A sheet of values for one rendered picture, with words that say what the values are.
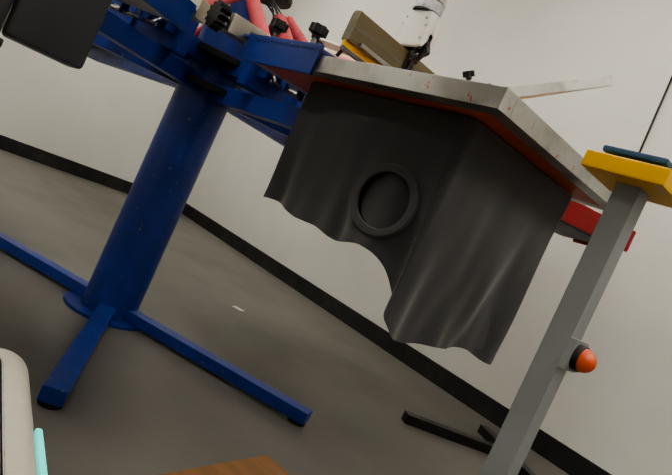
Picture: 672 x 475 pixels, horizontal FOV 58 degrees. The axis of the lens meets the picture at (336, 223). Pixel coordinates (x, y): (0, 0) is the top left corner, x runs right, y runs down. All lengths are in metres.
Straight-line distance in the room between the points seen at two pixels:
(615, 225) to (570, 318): 0.16
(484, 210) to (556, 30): 2.91
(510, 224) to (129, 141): 4.81
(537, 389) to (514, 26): 3.39
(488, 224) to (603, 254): 0.29
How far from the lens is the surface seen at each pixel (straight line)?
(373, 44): 1.50
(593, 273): 1.01
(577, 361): 1.00
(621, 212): 1.02
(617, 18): 3.90
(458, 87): 1.06
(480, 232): 1.21
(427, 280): 1.15
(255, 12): 2.08
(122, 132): 5.75
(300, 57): 1.38
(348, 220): 1.21
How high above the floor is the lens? 0.71
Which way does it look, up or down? 2 degrees down
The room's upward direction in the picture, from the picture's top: 25 degrees clockwise
